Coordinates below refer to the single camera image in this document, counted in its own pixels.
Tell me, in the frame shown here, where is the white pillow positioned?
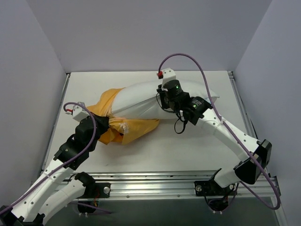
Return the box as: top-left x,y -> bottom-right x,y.
111,79 -> 211,120

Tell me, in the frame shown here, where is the orange Mickey Mouse pillowcase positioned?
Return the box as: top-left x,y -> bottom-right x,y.
87,89 -> 159,145

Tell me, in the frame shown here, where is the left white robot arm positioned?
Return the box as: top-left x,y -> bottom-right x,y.
0,115 -> 109,226

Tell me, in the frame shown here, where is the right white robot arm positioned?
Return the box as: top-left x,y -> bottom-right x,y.
157,80 -> 272,194

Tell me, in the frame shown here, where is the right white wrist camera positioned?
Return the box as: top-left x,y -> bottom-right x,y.
157,68 -> 176,86

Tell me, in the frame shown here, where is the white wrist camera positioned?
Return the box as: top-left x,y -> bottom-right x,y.
63,102 -> 89,122
157,68 -> 176,86

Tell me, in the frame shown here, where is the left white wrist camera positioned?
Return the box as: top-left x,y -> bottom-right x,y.
63,102 -> 89,122

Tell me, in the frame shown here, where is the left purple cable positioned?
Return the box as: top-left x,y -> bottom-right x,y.
0,102 -> 111,216

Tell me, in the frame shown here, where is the purple cable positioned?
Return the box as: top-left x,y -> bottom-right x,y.
0,102 -> 111,216
158,53 -> 282,210

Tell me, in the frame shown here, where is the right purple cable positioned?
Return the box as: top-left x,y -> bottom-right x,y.
158,53 -> 282,210

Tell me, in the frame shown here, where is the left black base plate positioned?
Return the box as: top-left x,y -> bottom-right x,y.
78,182 -> 111,199

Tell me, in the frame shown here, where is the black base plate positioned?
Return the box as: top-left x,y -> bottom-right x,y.
78,182 -> 111,199
194,180 -> 218,196

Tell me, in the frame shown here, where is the aluminium front rail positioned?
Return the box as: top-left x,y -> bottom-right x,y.
25,170 -> 280,202

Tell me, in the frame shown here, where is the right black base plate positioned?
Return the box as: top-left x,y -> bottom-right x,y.
194,180 -> 218,196

